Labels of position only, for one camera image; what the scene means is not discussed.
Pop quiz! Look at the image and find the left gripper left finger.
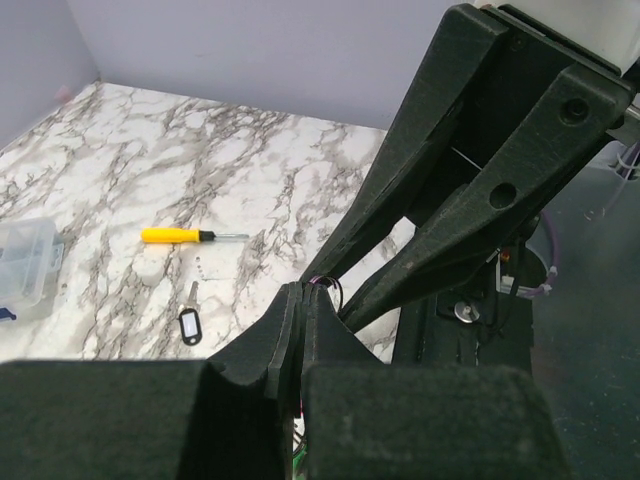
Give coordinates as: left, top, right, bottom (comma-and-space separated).
1, 282, 303, 479

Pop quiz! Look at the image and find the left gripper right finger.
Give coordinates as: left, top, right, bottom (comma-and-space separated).
301, 284, 572, 479

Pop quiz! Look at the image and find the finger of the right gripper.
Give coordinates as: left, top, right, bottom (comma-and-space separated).
342, 65, 633, 330
301, 3, 515, 281

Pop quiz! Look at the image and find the small split keyring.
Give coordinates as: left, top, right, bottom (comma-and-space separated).
310, 275, 344, 313

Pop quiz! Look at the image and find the green key tag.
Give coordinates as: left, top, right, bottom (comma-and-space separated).
293, 426, 307, 479

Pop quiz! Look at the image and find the yellow screwdriver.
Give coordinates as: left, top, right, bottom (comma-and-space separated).
140, 227, 249, 244

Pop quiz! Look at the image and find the clear plastic screw box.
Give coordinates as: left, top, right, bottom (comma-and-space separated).
1, 217, 64, 322

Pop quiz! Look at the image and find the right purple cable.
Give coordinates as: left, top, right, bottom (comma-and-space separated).
514, 139, 640, 300

